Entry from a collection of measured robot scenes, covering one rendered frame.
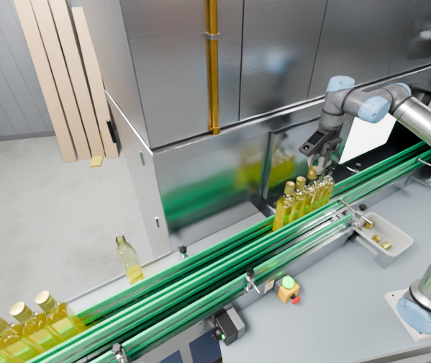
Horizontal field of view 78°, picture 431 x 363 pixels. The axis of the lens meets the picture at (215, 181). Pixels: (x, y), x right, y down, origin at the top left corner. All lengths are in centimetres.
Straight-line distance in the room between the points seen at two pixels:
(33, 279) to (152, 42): 214
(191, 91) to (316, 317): 96
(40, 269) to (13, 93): 244
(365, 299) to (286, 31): 106
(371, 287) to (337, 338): 29
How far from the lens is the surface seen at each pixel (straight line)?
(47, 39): 348
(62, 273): 247
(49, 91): 353
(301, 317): 121
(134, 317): 100
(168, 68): 76
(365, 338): 126
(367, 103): 91
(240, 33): 85
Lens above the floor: 183
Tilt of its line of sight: 40 degrees down
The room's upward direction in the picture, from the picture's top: 2 degrees counter-clockwise
